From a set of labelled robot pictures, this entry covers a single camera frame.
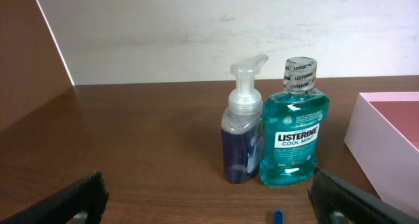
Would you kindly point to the clear foam soap pump bottle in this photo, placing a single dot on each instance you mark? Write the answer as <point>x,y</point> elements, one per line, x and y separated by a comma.
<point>241,126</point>

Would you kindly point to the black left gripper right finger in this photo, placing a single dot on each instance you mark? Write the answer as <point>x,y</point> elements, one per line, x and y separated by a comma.
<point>337,201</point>

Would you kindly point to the teal Listerine mouthwash bottle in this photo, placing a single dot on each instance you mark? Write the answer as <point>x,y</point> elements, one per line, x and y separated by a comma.
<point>292,120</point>

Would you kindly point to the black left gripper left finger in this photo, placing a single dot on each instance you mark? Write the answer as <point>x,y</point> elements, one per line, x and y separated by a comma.
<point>87,195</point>

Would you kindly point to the pink white cardboard box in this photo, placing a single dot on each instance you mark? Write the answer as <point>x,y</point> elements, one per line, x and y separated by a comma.
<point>383,138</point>

